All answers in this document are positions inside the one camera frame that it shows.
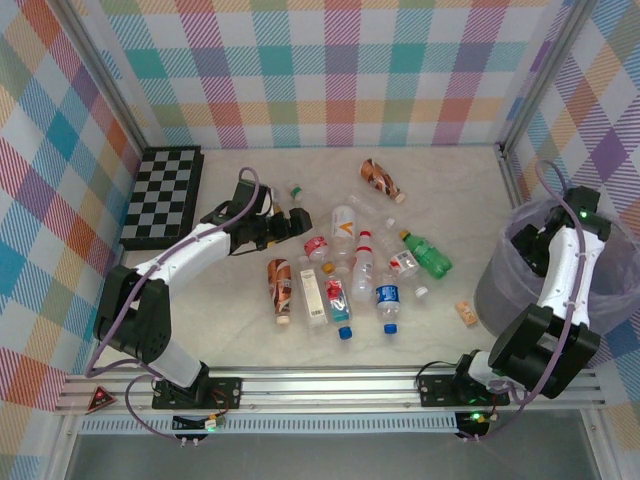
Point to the small bottle green cap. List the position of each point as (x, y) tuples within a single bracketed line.
[(296, 191)]

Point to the small bottle red label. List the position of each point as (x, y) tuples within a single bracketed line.
[(316, 247)]

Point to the brown swirl drink bottle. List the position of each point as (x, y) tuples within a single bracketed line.
[(378, 177), (280, 285)]

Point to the white bottle orange V label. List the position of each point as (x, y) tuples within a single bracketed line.
[(344, 227)]

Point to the grey waste bin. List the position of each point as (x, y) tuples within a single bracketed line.
[(492, 295)]

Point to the white slim carton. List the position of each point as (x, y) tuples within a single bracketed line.
[(312, 295)]

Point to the white bottle red cap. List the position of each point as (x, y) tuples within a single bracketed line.
[(363, 275)]

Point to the clear bottle white cap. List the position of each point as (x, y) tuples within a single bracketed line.
[(386, 237)]

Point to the red teal label bottle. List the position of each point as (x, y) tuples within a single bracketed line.
[(336, 300)]

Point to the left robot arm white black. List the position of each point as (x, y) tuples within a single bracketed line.
[(190, 247)]

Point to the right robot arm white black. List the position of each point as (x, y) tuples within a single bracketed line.
[(565, 270)]

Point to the clear crushed plastic bottle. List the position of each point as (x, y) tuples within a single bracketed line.
[(361, 202)]

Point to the black grey chessboard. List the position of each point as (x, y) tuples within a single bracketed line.
[(160, 200)]

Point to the small orange card box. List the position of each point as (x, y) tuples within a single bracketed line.
[(465, 313)]

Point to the green bottle yellow cap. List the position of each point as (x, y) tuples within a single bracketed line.
[(427, 255)]

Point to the red white label bottle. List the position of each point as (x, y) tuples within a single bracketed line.
[(404, 264)]

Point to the blue label water bottle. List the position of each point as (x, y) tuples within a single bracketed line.
[(388, 297)]

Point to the connector with green light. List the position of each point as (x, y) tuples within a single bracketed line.
[(210, 424), (477, 417)]

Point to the red triangle warning sign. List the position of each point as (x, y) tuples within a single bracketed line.
[(99, 398)]

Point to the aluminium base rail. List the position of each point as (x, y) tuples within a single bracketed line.
[(325, 392)]

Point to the aluminium frame post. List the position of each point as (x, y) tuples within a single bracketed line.
[(546, 75), (105, 75)]

